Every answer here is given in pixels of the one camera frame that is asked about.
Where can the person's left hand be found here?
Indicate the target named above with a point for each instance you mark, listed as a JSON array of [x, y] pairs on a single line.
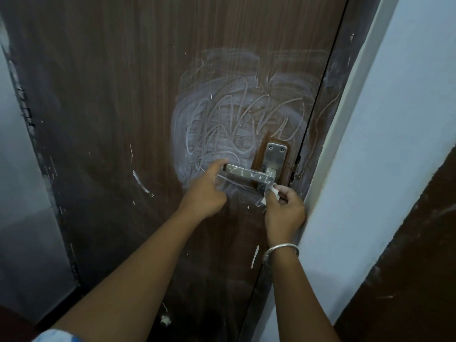
[[203, 199]]

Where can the dark brown door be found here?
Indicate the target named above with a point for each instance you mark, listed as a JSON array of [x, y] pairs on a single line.
[[409, 274]]

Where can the white blue floral garment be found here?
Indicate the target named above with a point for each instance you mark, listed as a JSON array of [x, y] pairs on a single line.
[[53, 337]]

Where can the person's right forearm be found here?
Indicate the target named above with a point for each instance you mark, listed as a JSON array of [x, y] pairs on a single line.
[[299, 302]]

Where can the small white cloth wad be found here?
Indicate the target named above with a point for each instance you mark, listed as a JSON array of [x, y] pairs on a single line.
[[274, 192]]

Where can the person's left forearm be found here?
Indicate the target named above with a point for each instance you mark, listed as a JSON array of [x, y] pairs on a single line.
[[124, 292]]

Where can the silver bangle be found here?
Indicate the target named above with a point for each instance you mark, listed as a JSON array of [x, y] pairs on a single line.
[[285, 246]]

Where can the person's right hand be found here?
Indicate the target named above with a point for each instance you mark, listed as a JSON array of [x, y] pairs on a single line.
[[285, 220]]

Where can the brown wooden door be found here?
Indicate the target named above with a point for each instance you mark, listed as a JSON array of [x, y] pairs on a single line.
[[107, 85]]

